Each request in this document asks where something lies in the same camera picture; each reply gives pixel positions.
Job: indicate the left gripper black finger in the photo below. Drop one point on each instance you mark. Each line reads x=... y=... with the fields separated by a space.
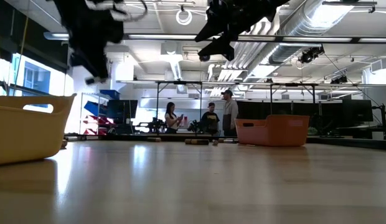
x=98 y=70
x=76 y=59

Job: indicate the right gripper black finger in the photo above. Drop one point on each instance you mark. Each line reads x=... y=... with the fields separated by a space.
x=219 y=48
x=211 y=31

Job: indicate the yellow plastic bin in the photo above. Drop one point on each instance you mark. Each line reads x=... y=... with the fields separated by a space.
x=25 y=130

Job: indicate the silver copper battery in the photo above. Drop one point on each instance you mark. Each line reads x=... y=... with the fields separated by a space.
x=64 y=143
x=230 y=140

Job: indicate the dark battery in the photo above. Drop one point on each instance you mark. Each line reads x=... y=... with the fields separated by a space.
x=203 y=142
x=215 y=142
x=191 y=142
x=154 y=139

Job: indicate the orange plastic bin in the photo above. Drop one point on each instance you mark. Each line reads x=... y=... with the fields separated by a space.
x=274 y=130

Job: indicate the black background robot arm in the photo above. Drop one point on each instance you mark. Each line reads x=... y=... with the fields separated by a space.
x=194 y=127
x=152 y=126

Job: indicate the blue storage bin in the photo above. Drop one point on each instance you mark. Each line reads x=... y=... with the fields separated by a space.
x=109 y=94

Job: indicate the long ceiling light bar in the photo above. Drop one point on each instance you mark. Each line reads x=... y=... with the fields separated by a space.
x=168 y=36

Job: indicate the black computer monitor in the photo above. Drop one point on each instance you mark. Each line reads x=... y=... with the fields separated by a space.
x=356 y=110
x=121 y=110

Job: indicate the red storage bins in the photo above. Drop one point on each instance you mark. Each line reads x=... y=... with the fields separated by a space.
x=95 y=124

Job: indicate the person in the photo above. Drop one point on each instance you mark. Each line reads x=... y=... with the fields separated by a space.
x=172 y=119
x=210 y=119
x=230 y=112

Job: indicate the black ceiling spotlight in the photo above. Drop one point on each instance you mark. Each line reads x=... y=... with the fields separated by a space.
x=338 y=80
x=309 y=55

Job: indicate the black ceiling camera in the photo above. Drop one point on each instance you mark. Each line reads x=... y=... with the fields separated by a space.
x=204 y=58

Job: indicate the black metal rig frame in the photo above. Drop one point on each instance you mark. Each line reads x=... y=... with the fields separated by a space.
x=180 y=82

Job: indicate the silver ventilation duct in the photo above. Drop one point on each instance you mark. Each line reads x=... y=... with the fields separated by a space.
x=292 y=31

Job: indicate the black aluminium table frame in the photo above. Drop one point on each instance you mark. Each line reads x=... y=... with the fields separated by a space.
x=351 y=141

